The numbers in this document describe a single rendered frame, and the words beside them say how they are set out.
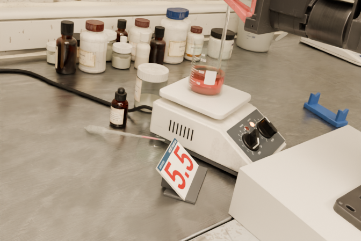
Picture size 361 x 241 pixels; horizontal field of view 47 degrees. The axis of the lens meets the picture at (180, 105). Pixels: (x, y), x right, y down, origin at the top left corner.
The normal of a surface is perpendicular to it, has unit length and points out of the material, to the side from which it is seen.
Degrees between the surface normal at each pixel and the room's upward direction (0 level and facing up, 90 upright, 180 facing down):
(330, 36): 113
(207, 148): 90
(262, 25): 88
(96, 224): 0
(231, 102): 0
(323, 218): 4
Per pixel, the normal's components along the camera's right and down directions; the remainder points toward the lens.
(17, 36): 0.61, 0.42
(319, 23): -0.69, 0.29
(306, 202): 0.17, -0.86
